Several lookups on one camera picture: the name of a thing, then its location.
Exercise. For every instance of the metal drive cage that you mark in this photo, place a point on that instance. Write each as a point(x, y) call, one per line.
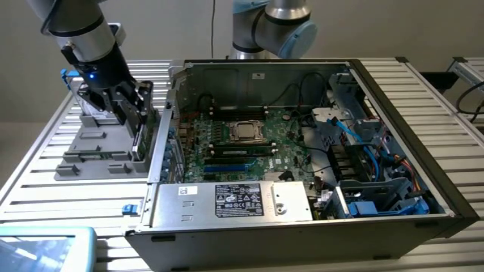
point(342, 93)

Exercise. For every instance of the aluminium slatted side table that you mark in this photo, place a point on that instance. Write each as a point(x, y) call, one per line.
point(471, 68)

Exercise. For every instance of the green motherboard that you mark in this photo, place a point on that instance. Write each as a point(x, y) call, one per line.
point(280, 133)

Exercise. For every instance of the green graphics card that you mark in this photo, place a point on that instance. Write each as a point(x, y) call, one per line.
point(140, 139)

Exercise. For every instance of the black RAM stick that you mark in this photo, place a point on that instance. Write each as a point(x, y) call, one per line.
point(242, 153)

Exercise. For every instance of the teach pendant with screen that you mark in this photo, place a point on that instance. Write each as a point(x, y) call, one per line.
point(42, 249)

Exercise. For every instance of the grey parts rack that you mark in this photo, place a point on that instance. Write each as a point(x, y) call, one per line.
point(95, 158)

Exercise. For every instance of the blue expansion slot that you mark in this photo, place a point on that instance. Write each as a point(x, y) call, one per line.
point(227, 169)

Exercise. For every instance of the silver chipset heatsink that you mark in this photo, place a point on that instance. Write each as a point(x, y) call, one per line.
point(278, 176)

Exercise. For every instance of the silver CPU in socket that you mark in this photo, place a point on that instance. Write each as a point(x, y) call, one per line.
point(244, 131)

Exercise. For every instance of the black expansion slot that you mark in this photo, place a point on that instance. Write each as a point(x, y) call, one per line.
point(223, 161)

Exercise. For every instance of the black open PC case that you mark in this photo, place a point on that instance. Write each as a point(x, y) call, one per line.
point(287, 243)

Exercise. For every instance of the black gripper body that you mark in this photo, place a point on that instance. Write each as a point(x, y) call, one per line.
point(106, 73)

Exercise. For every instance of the silver hard disk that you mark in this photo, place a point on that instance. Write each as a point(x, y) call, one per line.
point(87, 110)

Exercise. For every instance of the silver power supply unit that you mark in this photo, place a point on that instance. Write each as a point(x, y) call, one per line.
point(231, 204)

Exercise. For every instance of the small blue plastic clip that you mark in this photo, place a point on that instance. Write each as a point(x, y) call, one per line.
point(130, 209)

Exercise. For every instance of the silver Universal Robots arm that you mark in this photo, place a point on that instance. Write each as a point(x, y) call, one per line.
point(82, 31)

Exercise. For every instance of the blue disk bay bracket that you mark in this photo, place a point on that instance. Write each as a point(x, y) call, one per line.
point(364, 209)

